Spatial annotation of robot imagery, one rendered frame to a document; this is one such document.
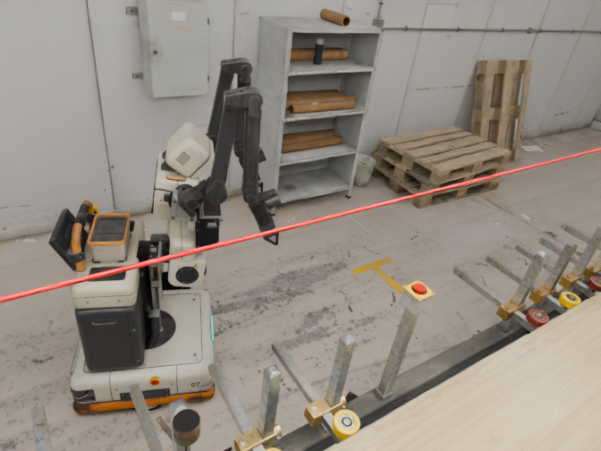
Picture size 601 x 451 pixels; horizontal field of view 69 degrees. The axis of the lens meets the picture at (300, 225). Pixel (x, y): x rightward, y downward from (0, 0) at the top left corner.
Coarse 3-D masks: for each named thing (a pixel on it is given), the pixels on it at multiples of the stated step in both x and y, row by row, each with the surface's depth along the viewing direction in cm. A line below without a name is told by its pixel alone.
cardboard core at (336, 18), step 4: (320, 12) 353; (324, 12) 350; (328, 12) 346; (332, 12) 344; (320, 16) 355; (324, 16) 350; (328, 16) 346; (332, 16) 342; (336, 16) 338; (340, 16) 336; (344, 16) 333; (348, 16) 334; (328, 20) 348; (332, 20) 344; (336, 20) 339; (340, 20) 335; (344, 20) 341; (348, 20) 338; (340, 24) 338; (344, 24) 340; (348, 24) 338
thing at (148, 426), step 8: (136, 384) 137; (136, 392) 135; (136, 400) 133; (144, 400) 133; (136, 408) 131; (144, 408) 131; (144, 416) 129; (144, 424) 127; (152, 424) 127; (144, 432) 126; (152, 432) 125; (152, 440) 123; (152, 448) 121; (160, 448) 122
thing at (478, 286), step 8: (456, 272) 210; (464, 272) 208; (464, 280) 207; (472, 280) 203; (480, 288) 200; (488, 288) 200; (488, 296) 197; (496, 296) 196; (496, 304) 194; (520, 312) 188; (520, 320) 186; (528, 328) 184; (536, 328) 181
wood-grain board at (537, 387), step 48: (528, 336) 170; (576, 336) 173; (480, 384) 148; (528, 384) 150; (576, 384) 153; (384, 432) 129; (432, 432) 131; (480, 432) 133; (528, 432) 135; (576, 432) 136
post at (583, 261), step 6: (600, 228) 202; (594, 234) 205; (600, 234) 203; (594, 240) 205; (600, 240) 204; (588, 246) 208; (594, 246) 206; (588, 252) 209; (594, 252) 209; (582, 258) 212; (588, 258) 209; (576, 264) 215; (582, 264) 212; (576, 270) 215; (582, 270) 214; (564, 288) 222; (570, 288) 220
